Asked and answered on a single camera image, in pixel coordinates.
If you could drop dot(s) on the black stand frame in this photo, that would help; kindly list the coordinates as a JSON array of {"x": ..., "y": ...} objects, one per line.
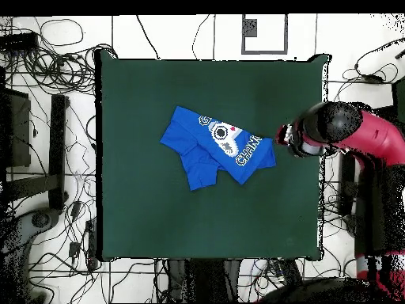
[
  {"x": 57, "y": 142},
  {"x": 347, "y": 190}
]

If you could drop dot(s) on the black power strip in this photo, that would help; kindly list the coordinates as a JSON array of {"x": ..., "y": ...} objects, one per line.
[
  {"x": 19, "y": 41},
  {"x": 286, "y": 269},
  {"x": 91, "y": 243}
]

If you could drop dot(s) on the black box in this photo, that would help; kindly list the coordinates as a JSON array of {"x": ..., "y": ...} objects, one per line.
[{"x": 15, "y": 126}]

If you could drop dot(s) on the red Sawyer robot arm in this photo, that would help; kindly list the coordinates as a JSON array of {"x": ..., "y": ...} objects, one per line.
[{"x": 379, "y": 136}]

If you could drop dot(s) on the dark square floor tag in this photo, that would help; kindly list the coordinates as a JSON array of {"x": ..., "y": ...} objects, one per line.
[{"x": 250, "y": 28}]

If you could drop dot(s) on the blue printed t-shirt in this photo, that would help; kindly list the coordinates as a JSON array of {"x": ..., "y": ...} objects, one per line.
[{"x": 190, "y": 142}]

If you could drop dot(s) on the gray office chair base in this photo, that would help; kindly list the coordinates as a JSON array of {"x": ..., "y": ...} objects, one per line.
[{"x": 41, "y": 219}]

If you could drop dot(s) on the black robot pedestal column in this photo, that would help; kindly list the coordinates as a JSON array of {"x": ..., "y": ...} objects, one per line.
[{"x": 202, "y": 278}]

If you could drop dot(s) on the dark green table cloth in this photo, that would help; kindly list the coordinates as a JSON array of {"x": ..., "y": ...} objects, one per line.
[{"x": 158, "y": 221}]

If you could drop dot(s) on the green cloth on side table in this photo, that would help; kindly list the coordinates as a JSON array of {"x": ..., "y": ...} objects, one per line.
[{"x": 400, "y": 95}]

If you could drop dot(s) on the black power adapter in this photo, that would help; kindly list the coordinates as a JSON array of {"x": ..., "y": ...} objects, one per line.
[
  {"x": 74, "y": 249},
  {"x": 76, "y": 209}
]

